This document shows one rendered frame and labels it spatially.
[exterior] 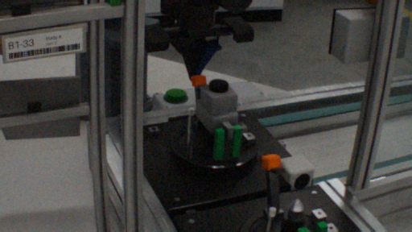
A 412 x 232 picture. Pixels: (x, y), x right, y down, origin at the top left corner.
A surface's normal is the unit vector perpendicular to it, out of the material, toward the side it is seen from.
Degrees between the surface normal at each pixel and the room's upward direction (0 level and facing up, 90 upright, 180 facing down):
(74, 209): 0
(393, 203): 90
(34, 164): 0
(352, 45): 90
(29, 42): 90
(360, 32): 90
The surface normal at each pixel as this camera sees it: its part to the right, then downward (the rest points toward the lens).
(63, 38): 0.38, 0.46
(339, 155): 0.05, -0.88
